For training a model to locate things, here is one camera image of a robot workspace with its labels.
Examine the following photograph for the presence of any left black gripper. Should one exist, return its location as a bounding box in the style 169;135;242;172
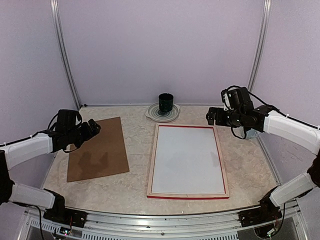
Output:
66;118;101;148

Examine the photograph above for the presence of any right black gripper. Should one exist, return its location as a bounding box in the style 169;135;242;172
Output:
207;106;245;127

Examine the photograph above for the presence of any cat photo print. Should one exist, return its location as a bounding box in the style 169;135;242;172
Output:
151;125;225;194

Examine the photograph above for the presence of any red wooden picture frame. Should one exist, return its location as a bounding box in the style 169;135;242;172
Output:
146;122;230;200

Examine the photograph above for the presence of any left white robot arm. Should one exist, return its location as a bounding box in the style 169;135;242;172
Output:
0;109;102;223

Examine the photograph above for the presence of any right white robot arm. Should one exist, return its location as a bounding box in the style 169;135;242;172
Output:
206;85;320;222

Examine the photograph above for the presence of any brown cardboard backing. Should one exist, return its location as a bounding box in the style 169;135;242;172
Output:
66;116;130;183

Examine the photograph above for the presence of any light blue mug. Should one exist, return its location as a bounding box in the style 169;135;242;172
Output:
243;127;260;140

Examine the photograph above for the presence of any dark green cup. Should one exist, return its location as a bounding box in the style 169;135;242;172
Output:
158;93;174;114

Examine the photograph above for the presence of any white striped ceramic plate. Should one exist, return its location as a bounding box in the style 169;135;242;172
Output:
145;103;180;123

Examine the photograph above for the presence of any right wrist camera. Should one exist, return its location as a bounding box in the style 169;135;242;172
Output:
220;89;234;111

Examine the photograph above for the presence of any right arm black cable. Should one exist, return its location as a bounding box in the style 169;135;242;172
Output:
223;84;320;237

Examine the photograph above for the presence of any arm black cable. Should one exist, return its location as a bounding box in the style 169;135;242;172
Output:
223;84;320;237
0;111;83;240

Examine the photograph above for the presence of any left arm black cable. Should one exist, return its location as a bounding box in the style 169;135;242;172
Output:
0;111;83;240

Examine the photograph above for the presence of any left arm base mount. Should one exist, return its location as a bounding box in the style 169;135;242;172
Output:
43;196;88;228

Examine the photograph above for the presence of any aluminium front rail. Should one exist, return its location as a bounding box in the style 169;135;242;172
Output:
22;197;308;240

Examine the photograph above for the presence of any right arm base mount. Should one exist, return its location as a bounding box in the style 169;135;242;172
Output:
238;197;285;240

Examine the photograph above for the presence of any right aluminium corner post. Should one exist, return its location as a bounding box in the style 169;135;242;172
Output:
247;0;272;93

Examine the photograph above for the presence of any aluminium corner post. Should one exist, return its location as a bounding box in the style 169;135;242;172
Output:
50;0;82;110
247;0;272;93

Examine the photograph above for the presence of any left aluminium corner post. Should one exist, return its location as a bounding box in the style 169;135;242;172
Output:
50;0;82;110

